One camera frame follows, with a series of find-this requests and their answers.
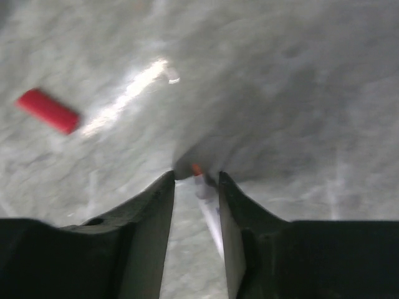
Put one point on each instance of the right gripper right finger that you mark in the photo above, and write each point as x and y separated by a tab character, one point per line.
268	257

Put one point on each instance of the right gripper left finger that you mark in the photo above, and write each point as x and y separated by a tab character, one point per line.
118	254

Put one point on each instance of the red pen cap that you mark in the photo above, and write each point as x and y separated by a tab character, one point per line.
49	110

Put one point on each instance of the white pen red tip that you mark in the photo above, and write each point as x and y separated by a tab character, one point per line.
209	204

